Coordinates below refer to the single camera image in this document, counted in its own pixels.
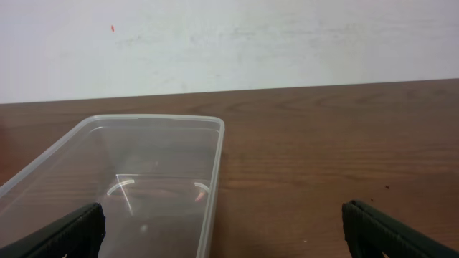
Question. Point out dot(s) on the clear plastic container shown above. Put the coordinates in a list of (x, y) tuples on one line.
[(155, 176)]

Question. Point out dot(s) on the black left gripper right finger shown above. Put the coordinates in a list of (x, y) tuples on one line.
[(370, 233)]

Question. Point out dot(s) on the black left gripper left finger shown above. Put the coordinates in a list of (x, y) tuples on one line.
[(77, 234)]

